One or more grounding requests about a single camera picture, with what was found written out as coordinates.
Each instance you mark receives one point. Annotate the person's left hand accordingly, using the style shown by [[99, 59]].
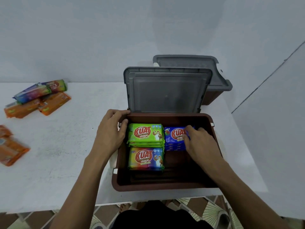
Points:
[[108, 138]]

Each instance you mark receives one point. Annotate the person's right hand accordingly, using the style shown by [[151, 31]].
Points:
[[203, 147]]

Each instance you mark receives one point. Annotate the person's left thumb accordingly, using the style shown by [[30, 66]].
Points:
[[124, 129]]

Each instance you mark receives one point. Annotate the person's right thumb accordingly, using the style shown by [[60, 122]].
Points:
[[186, 143]]

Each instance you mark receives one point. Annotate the blue soap packet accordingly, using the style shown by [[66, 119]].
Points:
[[174, 146], [175, 134]]

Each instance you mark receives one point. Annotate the brown plastic storage bin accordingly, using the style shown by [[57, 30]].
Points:
[[166, 181]]

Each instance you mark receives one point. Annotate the person's left forearm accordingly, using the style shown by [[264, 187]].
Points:
[[81, 193]]

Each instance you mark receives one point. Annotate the person's right forearm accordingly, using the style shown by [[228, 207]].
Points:
[[240, 197]]

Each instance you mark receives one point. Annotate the grey hinged bin lid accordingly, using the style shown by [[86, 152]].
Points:
[[166, 90]]

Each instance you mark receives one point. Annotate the brown storage bin grey lid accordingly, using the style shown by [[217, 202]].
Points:
[[214, 78]]

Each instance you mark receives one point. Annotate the person's black shorts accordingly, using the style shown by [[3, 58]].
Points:
[[162, 215]]

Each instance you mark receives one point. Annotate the person's bare foot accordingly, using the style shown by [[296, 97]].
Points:
[[124, 207]]

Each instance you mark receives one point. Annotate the green and red soap packet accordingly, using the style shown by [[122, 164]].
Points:
[[57, 85]]

